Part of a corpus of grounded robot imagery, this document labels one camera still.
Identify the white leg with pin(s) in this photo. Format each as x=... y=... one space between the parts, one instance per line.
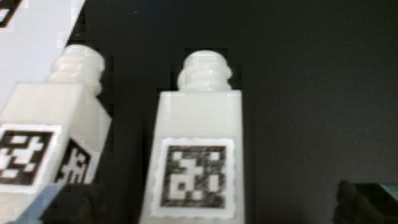
x=193 y=187
x=53 y=129

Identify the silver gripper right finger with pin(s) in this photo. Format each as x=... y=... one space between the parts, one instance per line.
x=366 y=203

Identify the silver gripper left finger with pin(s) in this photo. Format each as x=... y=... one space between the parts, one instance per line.
x=78 y=206

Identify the white sheet with markers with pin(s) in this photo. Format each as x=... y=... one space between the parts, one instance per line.
x=35 y=27

